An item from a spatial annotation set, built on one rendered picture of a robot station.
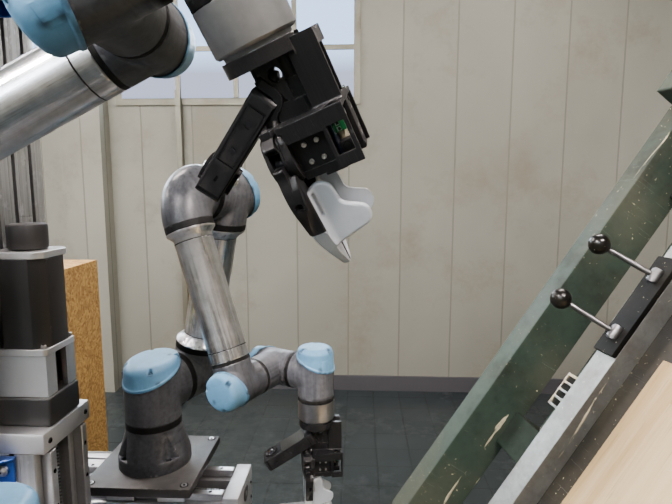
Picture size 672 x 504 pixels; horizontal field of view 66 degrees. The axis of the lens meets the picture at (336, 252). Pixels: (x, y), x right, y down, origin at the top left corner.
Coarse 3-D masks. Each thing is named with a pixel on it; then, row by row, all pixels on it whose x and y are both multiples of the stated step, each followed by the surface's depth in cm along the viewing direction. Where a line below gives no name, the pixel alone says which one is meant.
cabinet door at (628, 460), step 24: (648, 384) 82; (648, 408) 80; (624, 432) 81; (648, 432) 77; (600, 456) 82; (624, 456) 78; (648, 456) 75; (600, 480) 79; (624, 480) 76; (648, 480) 73
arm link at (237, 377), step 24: (192, 168) 102; (168, 192) 99; (192, 192) 98; (168, 216) 97; (192, 216) 97; (192, 240) 97; (192, 264) 97; (216, 264) 99; (192, 288) 98; (216, 288) 98; (216, 312) 97; (216, 336) 96; (240, 336) 99; (216, 360) 97; (240, 360) 97; (216, 384) 95; (240, 384) 95; (264, 384) 101; (216, 408) 96
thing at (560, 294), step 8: (560, 288) 93; (552, 296) 93; (560, 296) 92; (568, 296) 92; (552, 304) 93; (560, 304) 92; (568, 304) 92; (584, 312) 92; (592, 320) 91; (600, 320) 91; (608, 328) 90; (616, 328) 89; (608, 336) 90; (616, 336) 89
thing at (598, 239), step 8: (592, 240) 92; (600, 240) 92; (608, 240) 92; (592, 248) 93; (600, 248) 92; (608, 248) 92; (616, 256) 92; (624, 256) 91; (632, 264) 91; (640, 264) 91; (648, 272) 90; (656, 272) 89; (648, 280) 90; (656, 280) 89
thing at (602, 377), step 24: (648, 312) 88; (648, 336) 88; (600, 360) 91; (624, 360) 88; (576, 384) 92; (600, 384) 88; (576, 408) 89; (600, 408) 89; (552, 432) 90; (576, 432) 89; (528, 456) 92; (552, 456) 89; (528, 480) 89; (552, 480) 89
